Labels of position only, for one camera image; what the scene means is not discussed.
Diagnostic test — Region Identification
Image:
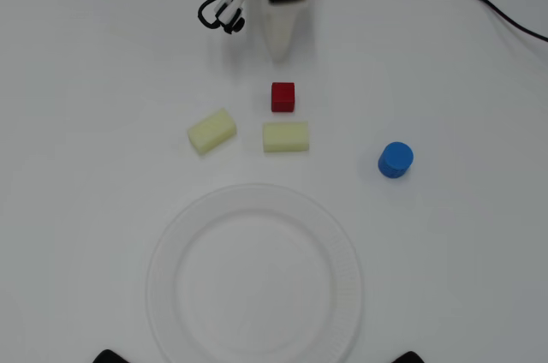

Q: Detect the red cube block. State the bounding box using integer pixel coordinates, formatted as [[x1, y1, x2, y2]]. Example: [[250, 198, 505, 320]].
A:
[[271, 82, 296, 114]]

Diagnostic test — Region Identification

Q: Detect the cream foam block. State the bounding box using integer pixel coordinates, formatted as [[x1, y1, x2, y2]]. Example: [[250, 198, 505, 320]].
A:
[[187, 107, 238, 156], [262, 121, 310, 153]]

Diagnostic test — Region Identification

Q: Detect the blue ribbed cylinder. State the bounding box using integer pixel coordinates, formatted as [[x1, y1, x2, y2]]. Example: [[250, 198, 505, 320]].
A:
[[377, 141, 414, 179]]

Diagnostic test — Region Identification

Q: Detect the white paper plate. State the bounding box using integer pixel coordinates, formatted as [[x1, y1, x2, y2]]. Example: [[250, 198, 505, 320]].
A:
[[145, 182, 363, 363]]

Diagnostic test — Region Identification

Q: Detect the black stand foot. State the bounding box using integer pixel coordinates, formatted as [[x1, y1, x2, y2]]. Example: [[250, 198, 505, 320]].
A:
[[393, 349, 432, 363], [92, 348, 129, 363]]

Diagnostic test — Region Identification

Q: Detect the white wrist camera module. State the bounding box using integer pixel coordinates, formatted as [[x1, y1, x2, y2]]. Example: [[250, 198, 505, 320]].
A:
[[212, 0, 246, 35]]

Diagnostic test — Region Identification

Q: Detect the black camera cable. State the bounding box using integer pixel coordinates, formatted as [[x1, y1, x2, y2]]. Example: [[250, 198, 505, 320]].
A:
[[197, 0, 232, 30]]

